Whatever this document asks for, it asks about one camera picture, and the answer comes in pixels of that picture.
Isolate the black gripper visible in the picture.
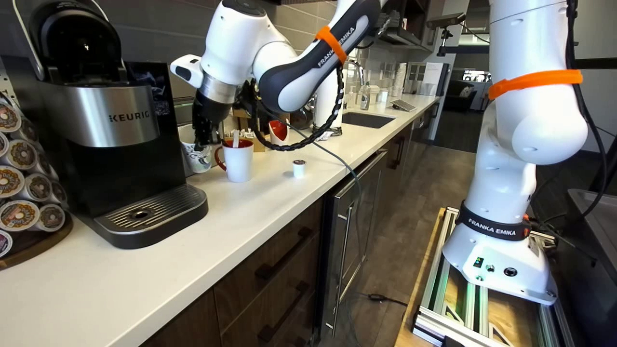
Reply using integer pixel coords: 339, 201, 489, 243
191, 93, 233, 155

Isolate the red and white tilted cup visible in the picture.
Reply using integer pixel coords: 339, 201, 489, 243
266, 118, 291, 147

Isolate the white mug red interior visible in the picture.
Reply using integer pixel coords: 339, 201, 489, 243
214, 137, 256, 186

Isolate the black silver Keurig coffee machine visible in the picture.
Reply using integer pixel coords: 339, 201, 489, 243
11, 0, 210, 251

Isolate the dark countertop sink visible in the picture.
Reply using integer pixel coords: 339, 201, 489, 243
341, 110, 397, 132

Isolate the stainless steel dishwasher front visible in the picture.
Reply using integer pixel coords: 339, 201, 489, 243
318, 149, 391, 338

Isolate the small white bottle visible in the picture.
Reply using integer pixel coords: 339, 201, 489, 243
374, 87, 391, 112

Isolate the coffee pod carousel holder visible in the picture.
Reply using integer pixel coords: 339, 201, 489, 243
0, 60, 75, 272

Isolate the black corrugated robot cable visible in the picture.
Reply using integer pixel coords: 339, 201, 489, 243
248, 58, 349, 155

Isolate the thin black counter cable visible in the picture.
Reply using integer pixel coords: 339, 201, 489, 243
289, 124, 360, 180

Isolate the dark cabinet drawer handle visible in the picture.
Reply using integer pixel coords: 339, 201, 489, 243
256, 280, 312, 347
252, 226, 318, 286

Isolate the narrow orange arm strap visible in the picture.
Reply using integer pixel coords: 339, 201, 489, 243
312, 24, 349, 66

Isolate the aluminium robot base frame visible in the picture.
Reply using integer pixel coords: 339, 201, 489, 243
410, 205, 563, 347

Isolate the wide orange arm strap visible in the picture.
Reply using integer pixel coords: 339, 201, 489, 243
486, 68, 586, 105

